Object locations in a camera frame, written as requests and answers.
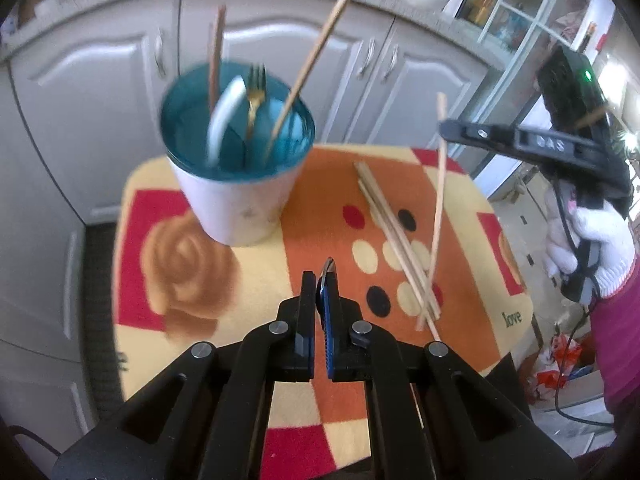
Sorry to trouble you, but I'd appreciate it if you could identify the silver cabinet handle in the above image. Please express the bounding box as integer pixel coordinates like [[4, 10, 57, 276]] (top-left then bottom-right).
[[154, 27, 167, 78], [357, 37, 376, 78], [382, 45, 399, 83]]

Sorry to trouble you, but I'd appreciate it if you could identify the white ceramic spoon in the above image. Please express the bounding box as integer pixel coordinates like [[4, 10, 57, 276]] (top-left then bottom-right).
[[206, 76, 247, 168]]

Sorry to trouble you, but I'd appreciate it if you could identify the wooden chopstick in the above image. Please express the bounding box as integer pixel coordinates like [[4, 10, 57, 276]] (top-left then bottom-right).
[[415, 91, 448, 332], [264, 0, 357, 161], [358, 181, 427, 313], [357, 167, 436, 317], [400, 260, 443, 343], [354, 161, 442, 319]]

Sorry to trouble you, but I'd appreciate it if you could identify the gold fork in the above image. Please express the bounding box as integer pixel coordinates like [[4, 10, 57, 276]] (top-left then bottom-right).
[[244, 62, 268, 142]]

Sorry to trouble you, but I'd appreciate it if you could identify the white utensil holder teal lid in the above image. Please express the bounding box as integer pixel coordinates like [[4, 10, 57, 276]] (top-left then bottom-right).
[[160, 62, 317, 248]]

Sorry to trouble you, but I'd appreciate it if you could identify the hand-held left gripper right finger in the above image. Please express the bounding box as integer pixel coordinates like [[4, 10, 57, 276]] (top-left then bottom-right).
[[317, 272, 576, 480]]

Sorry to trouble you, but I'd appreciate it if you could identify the red plastic bag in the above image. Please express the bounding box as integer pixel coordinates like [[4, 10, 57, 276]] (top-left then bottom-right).
[[530, 335, 586, 401]]

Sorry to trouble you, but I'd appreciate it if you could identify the white framed glass door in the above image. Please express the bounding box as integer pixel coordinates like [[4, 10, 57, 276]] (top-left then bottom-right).
[[445, 0, 636, 201]]

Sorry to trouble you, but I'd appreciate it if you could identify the bundle of wooden chopsticks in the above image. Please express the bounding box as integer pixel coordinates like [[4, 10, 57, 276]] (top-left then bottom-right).
[[177, 0, 396, 146]]

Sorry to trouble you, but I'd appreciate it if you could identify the printed orange red blanket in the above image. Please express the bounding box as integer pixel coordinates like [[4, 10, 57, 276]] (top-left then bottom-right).
[[112, 144, 535, 480]]

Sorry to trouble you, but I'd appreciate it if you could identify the person's right forearm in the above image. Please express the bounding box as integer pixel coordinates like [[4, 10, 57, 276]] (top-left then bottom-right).
[[590, 255, 640, 421]]

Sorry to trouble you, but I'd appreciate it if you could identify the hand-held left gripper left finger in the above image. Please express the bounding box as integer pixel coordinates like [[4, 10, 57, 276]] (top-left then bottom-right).
[[52, 270, 321, 480]]

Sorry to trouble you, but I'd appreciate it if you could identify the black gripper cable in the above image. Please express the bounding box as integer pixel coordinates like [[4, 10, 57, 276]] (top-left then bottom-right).
[[552, 305, 616, 428]]

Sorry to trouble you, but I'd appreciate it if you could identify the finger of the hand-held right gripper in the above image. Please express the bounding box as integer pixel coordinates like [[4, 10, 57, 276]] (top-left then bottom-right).
[[437, 119, 521, 154]]

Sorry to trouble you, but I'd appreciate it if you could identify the dark ribbed floor mat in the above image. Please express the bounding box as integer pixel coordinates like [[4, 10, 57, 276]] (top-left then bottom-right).
[[82, 224, 126, 403]]

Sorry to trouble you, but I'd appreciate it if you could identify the white side cabinet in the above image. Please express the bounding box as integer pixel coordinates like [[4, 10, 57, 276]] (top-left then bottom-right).
[[0, 60, 88, 341]]

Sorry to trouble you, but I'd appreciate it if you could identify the white cabinet door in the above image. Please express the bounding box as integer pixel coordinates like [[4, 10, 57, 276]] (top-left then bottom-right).
[[10, 0, 181, 223], [345, 17, 488, 161]]

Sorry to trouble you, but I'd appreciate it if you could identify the person's right hand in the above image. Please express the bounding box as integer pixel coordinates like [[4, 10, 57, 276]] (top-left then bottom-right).
[[542, 182, 638, 301]]

